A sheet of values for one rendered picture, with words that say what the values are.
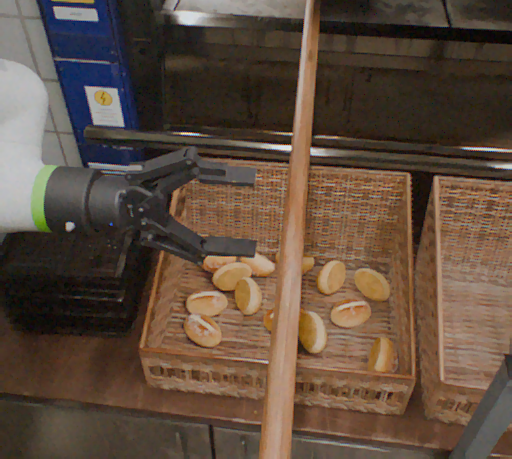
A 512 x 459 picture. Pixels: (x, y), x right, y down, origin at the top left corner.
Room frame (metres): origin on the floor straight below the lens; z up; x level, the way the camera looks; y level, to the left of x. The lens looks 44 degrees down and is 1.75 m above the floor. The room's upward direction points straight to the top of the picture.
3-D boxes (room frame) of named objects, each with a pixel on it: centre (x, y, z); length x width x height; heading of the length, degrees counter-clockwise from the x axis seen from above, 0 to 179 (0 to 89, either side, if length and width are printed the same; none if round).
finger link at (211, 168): (0.55, 0.06, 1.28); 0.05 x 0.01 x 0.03; 83
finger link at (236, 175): (0.54, 0.04, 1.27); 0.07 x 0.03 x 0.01; 83
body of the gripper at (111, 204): (0.56, 0.17, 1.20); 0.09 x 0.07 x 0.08; 83
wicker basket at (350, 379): (0.82, -0.06, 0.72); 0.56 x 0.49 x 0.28; 83
